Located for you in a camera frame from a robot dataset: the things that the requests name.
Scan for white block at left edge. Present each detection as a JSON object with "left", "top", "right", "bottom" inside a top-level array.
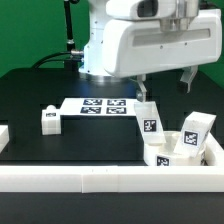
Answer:
[{"left": 0, "top": 125, "right": 9, "bottom": 153}]

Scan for white round stool seat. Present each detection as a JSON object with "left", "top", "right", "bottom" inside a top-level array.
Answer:
[{"left": 143, "top": 131, "right": 205, "bottom": 166}]

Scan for black cables at base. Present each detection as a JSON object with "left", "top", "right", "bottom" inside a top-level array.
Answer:
[{"left": 31, "top": 0, "right": 84, "bottom": 69}]

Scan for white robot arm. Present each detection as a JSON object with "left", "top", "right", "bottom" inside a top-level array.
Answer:
[{"left": 79, "top": 0, "right": 222, "bottom": 101}]

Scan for white paper marker sheet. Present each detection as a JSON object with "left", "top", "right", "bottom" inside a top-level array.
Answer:
[{"left": 60, "top": 98, "right": 137, "bottom": 116}]

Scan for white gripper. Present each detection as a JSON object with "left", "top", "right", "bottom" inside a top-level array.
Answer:
[{"left": 102, "top": 9, "right": 222, "bottom": 102}]

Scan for white obstacle fence wall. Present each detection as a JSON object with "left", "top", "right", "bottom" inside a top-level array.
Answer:
[{"left": 0, "top": 136, "right": 224, "bottom": 193}]

